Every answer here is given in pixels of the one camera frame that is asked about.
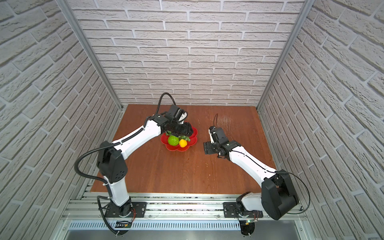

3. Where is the green fake grape bunch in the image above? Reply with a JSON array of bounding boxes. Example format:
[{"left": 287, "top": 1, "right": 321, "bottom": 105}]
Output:
[{"left": 165, "top": 131, "right": 190, "bottom": 142}]

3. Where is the green bumpy fake fruit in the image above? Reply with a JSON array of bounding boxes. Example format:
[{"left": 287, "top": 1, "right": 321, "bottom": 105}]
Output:
[{"left": 168, "top": 135, "right": 180, "bottom": 146}]

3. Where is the yellow fake lemon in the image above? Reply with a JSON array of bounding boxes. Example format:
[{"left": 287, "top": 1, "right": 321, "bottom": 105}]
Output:
[{"left": 179, "top": 139, "right": 188, "bottom": 148}]

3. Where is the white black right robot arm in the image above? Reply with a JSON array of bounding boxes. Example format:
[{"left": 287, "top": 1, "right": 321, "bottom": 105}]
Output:
[{"left": 204, "top": 126, "right": 299, "bottom": 220}]

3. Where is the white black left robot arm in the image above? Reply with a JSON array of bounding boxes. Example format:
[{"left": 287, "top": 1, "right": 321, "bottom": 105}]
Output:
[{"left": 97, "top": 111, "right": 193, "bottom": 207}]

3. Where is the red flower-shaped fruit bowl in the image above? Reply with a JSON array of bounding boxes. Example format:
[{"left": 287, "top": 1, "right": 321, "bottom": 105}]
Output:
[{"left": 161, "top": 127, "right": 198, "bottom": 152}]

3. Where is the white slotted vent strip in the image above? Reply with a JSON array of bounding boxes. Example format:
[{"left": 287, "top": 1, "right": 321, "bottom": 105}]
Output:
[{"left": 68, "top": 220, "right": 240, "bottom": 231}]

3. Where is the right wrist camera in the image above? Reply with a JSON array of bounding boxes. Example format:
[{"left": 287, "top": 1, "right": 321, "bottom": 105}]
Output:
[{"left": 209, "top": 126, "right": 216, "bottom": 144}]

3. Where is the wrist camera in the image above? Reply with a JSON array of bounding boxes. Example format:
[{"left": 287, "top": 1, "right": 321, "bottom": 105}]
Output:
[
  {"left": 165, "top": 105, "right": 188, "bottom": 124},
  {"left": 209, "top": 126, "right": 216, "bottom": 144}
]

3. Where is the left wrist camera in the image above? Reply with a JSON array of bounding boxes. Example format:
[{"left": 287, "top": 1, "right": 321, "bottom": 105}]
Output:
[{"left": 165, "top": 105, "right": 188, "bottom": 124}]

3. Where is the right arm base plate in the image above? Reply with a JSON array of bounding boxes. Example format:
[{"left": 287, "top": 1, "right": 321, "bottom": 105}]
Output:
[{"left": 223, "top": 202, "right": 264, "bottom": 220}]

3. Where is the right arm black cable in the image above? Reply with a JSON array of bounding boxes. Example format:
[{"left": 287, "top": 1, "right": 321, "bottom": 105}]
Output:
[{"left": 239, "top": 152, "right": 311, "bottom": 215}]

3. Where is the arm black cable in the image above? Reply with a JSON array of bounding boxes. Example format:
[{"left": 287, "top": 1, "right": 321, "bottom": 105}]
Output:
[
  {"left": 239, "top": 152, "right": 311, "bottom": 215},
  {"left": 74, "top": 92, "right": 178, "bottom": 236}
]

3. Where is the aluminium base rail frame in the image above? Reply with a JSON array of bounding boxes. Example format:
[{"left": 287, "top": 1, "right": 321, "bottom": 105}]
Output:
[{"left": 52, "top": 192, "right": 315, "bottom": 240}]

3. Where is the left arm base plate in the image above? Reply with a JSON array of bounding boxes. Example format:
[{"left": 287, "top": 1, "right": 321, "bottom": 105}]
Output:
[{"left": 105, "top": 202, "right": 147, "bottom": 218}]

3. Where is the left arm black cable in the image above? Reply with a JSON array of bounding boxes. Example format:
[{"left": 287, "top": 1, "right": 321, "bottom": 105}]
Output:
[{"left": 74, "top": 92, "right": 178, "bottom": 236}]

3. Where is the aluminium corner post right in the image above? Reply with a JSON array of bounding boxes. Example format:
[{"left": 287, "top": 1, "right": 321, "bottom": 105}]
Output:
[{"left": 256, "top": 0, "right": 315, "bottom": 110}]

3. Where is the aluminium corner post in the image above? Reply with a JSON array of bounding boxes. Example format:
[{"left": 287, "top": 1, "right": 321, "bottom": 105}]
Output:
[
  {"left": 256, "top": 0, "right": 315, "bottom": 110},
  {"left": 57, "top": 0, "right": 124, "bottom": 111}
]

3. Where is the aluminium corner post left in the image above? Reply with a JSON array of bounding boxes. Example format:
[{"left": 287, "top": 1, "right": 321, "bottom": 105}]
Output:
[{"left": 57, "top": 0, "right": 124, "bottom": 111}]

